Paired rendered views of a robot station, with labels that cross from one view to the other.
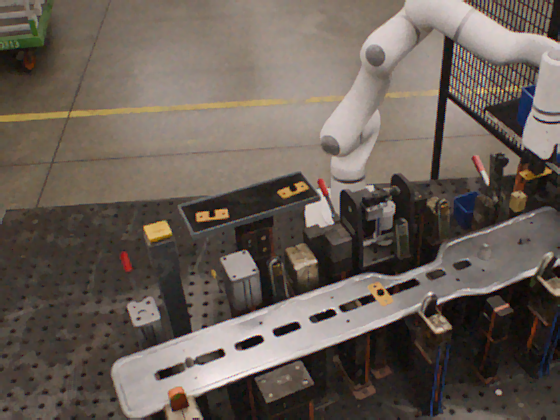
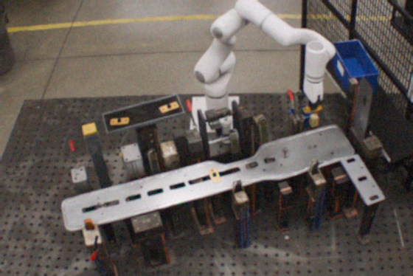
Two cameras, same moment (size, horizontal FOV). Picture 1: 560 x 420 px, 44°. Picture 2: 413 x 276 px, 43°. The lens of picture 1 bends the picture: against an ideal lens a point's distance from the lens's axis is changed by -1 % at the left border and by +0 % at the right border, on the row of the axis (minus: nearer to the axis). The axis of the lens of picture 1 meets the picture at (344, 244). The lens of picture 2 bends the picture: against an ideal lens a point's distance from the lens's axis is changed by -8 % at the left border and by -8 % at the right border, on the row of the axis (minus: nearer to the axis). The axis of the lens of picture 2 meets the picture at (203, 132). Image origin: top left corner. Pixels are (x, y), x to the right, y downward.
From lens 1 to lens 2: 0.80 m
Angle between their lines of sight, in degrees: 10
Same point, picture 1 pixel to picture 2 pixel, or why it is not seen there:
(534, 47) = (306, 37)
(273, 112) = (203, 24)
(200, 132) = (152, 38)
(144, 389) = (76, 216)
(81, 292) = (57, 154)
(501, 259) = (294, 158)
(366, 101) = (219, 53)
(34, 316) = (32, 166)
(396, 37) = (230, 23)
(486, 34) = (276, 29)
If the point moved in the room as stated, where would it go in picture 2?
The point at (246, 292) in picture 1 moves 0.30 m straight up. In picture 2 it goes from (134, 168) to (122, 119)
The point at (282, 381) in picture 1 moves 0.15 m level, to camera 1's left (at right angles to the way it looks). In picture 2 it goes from (145, 221) to (111, 218)
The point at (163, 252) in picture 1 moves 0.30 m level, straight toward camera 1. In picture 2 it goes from (91, 141) to (94, 190)
